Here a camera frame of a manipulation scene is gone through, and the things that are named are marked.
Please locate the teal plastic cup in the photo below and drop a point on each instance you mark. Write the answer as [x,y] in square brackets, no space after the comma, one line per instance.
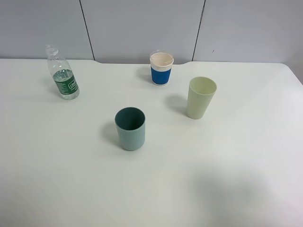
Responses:
[130,125]

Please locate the clear bottle green label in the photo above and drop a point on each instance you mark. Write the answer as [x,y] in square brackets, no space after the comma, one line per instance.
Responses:
[61,73]

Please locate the blue sleeved paper cup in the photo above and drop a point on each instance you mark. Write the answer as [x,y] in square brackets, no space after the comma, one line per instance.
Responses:
[161,64]

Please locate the pale green tall cup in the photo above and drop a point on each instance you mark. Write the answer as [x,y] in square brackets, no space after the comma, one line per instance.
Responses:
[200,93]

